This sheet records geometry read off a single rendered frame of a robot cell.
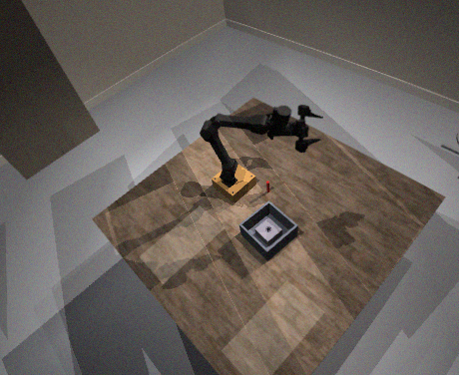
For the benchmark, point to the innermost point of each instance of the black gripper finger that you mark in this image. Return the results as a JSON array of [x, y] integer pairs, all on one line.
[[310, 141], [311, 115]]

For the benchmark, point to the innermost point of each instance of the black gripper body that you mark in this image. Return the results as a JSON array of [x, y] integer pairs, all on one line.
[[300, 145]]

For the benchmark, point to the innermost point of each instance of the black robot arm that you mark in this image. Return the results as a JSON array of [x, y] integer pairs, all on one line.
[[276, 122]]

